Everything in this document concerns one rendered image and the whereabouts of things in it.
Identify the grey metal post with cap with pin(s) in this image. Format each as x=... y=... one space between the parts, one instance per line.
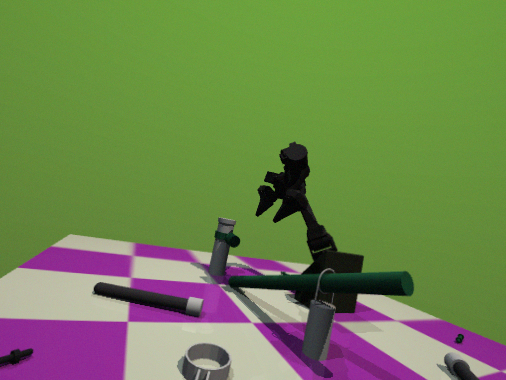
x=221 y=248

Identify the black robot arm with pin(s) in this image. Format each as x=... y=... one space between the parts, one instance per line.
x=295 y=159

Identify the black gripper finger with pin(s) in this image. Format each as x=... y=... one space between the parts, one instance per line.
x=287 y=208
x=264 y=204

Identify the grey metal ring band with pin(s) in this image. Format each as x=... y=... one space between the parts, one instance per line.
x=210 y=351

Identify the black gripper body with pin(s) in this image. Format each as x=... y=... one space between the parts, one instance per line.
x=293 y=192

